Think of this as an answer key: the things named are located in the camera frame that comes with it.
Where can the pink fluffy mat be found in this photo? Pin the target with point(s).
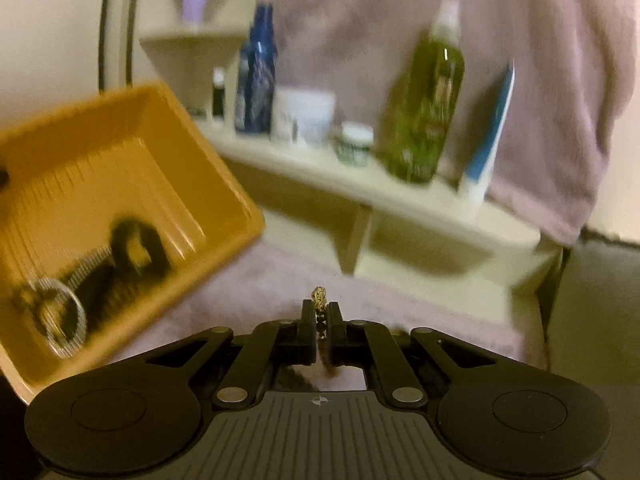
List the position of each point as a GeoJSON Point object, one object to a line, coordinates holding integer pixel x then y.
{"type": "Point", "coordinates": [240, 300]}

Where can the silver bangle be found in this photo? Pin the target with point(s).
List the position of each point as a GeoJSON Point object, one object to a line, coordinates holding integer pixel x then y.
{"type": "Point", "coordinates": [77, 310]}

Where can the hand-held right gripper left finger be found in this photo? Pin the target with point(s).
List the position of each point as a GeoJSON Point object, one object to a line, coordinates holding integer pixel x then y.
{"type": "Point", "coordinates": [307, 332]}

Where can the large white jar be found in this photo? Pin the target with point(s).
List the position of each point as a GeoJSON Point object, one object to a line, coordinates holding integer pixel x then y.
{"type": "Point", "coordinates": [305, 117]}

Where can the white corner shelf unit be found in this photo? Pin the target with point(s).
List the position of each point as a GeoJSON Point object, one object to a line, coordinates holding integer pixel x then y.
{"type": "Point", "coordinates": [400, 205]}

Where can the white and blue tube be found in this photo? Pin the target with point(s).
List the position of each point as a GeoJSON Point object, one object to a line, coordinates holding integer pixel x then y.
{"type": "Point", "coordinates": [487, 150]}

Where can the yellow plastic tray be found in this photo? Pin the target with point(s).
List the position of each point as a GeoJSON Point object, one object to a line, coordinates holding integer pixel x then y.
{"type": "Point", "coordinates": [125, 160]}

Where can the green spray bottle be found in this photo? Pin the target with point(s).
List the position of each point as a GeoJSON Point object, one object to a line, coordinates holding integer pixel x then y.
{"type": "Point", "coordinates": [425, 105]}

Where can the small dark bottle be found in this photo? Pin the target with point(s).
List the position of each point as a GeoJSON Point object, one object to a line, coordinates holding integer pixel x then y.
{"type": "Point", "coordinates": [218, 95]}

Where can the small white jar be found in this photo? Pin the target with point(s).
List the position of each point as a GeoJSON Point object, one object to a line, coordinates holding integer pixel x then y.
{"type": "Point", "coordinates": [355, 144]}

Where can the pink hanging towel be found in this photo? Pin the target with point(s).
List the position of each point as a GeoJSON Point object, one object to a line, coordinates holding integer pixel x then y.
{"type": "Point", "coordinates": [525, 85]}

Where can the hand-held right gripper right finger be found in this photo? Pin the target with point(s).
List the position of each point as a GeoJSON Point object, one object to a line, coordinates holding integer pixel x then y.
{"type": "Point", "coordinates": [336, 332]}

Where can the blue patterned bottle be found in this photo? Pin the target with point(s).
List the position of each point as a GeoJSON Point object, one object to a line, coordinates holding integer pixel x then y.
{"type": "Point", "coordinates": [257, 75]}

